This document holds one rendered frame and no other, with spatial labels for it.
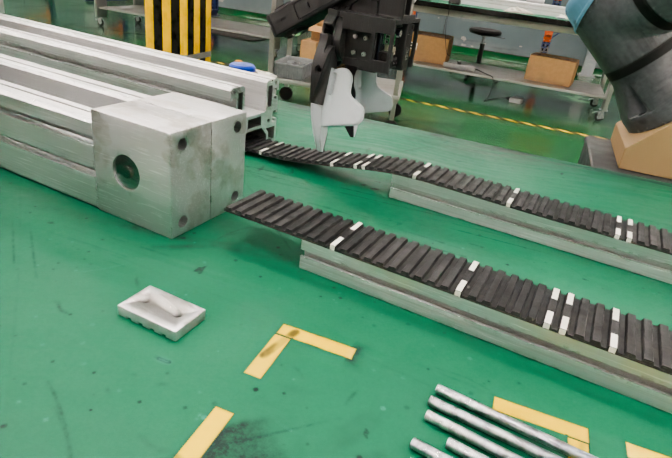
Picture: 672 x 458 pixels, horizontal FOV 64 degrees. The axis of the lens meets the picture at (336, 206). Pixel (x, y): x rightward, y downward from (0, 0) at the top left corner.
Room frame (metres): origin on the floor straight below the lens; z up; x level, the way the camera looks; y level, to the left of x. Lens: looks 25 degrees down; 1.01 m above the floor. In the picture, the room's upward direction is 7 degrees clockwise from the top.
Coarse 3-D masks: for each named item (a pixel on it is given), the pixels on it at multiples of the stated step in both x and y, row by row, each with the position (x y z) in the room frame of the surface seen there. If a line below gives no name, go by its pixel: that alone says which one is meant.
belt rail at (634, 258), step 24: (408, 192) 0.54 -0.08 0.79; (432, 192) 0.53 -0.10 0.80; (456, 192) 0.52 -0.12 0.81; (456, 216) 0.51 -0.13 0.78; (480, 216) 0.50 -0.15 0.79; (504, 216) 0.50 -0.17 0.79; (528, 216) 0.49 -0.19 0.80; (552, 240) 0.47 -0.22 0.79; (576, 240) 0.47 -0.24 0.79; (600, 240) 0.46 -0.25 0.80; (624, 264) 0.45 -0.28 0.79; (648, 264) 0.44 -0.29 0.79
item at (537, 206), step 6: (534, 198) 0.51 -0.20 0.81; (540, 198) 0.52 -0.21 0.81; (546, 198) 0.52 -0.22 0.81; (528, 204) 0.50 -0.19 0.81; (534, 204) 0.50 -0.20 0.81; (540, 204) 0.50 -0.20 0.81; (546, 204) 0.50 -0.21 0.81; (528, 210) 0.48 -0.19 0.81; (534, 210) 0.49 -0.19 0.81; (540, 210) 0.48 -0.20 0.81; (546, 210) 0.49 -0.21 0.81; (540, 216) 0.48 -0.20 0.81
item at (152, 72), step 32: (0, 32) 0.79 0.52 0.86; (32, 32) 0.87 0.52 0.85; (64, 32) 0.84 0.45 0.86; (64, 64) 0.73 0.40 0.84; (96, 64) 0.70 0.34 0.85; (128, 64) 0.68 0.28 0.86; (160, 64) 0.75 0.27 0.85; (192, 64) 0.73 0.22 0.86; (192, 96) 0.64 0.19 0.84; (224, 96) 0.61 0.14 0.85; (256, 96) 0.68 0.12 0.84; (256, 128) 0.66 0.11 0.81
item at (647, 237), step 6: (636, 228) 0.47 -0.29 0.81; (642, 228) 0.47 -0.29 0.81; (648, 228) 0.48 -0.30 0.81; (654, 228) 0.47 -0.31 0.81; (636, 234) 0.46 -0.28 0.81; (642, 234) 0.45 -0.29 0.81; (648, 234) 0.46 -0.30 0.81; (654, 234) 0.46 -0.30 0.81; (636, 240) 0.44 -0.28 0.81; (642, 240) 0.44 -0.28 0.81; (648, 240) 0.45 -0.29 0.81; (654, 240) 0.44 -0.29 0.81; (642, 246) 0.44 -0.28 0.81; (648, 246) 0.44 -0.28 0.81; (654, 246) 0.43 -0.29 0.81
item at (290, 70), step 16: (272, 0) 3.54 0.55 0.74; (272, 48) 3.54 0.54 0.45; (288, 48) 4.04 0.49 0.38; (272, 64) 3.54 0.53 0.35; (288, 64) 3.54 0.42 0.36; (304, 64) 3.71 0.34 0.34; (288, 80) 3.52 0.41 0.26; (304, 80) 3.57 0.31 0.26; (384, 80) 3.91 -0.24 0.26; (400, 80) 3.95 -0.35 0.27; (288, 96) 4.03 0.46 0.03; (400, 112) 3.94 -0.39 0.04
